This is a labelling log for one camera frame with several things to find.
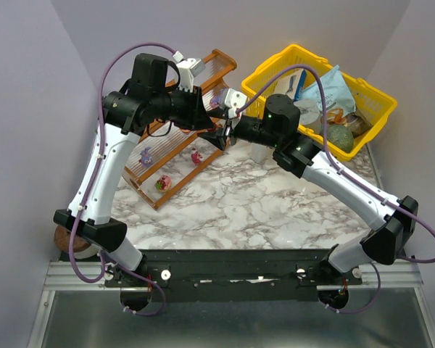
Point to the green melon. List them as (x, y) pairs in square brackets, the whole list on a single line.
[(341, 137)]

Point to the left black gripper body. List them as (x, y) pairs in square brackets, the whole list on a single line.
[(194, 109)]

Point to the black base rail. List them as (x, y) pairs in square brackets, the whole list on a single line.
[(193, 275)]

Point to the wooden tiered shelf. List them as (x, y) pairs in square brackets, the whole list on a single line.
[(171, 146)]

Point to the white bottle grey cap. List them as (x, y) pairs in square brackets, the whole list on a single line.
[(259, 152)]

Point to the light blue chips bag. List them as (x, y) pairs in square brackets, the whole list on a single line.
[(339, 99)]

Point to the blue white box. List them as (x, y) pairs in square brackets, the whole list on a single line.
[(291, 85)]

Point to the tape roll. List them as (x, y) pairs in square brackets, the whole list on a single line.
[(81, 249)]

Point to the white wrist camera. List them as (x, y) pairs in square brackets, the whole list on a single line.
[(188, 69), (232, 101)]

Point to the pink strawberry cake toy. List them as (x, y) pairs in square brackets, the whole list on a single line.
[(163, 184)]

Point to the dark pink cake toy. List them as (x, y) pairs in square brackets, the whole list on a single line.
[(196, 156)]

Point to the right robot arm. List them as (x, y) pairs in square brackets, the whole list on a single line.
[(386, 215)]

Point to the purple sitting bunny toy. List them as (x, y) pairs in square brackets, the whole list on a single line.
[(146, 159)]

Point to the brown snack packet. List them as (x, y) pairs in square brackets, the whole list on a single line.
[(357, 123)]

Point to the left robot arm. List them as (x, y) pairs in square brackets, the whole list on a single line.
[(158, 89)]

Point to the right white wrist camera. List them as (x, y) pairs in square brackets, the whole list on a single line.
[(232, 101)]

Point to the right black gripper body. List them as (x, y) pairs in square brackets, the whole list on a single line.
[(228, 130)]

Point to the grey round tin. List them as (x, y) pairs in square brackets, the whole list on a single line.
[(310, 115)]

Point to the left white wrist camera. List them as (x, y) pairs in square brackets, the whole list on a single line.
[(188, 69)]

